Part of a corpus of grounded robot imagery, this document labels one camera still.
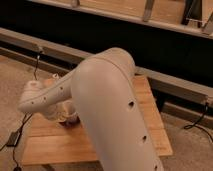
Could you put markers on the dark purple ceramic bowl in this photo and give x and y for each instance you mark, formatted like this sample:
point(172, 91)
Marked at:
point(71, 121)

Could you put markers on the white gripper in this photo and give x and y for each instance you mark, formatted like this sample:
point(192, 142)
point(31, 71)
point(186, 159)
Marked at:
point(55, 112)

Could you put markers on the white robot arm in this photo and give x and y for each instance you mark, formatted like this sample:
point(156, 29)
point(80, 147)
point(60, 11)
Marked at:
point(101, 88)

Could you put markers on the black power adapter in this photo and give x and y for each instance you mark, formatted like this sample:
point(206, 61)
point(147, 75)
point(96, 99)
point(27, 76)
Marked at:
point(13, 139)

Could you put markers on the wooden table board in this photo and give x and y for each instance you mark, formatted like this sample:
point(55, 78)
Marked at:
point(51, 143)

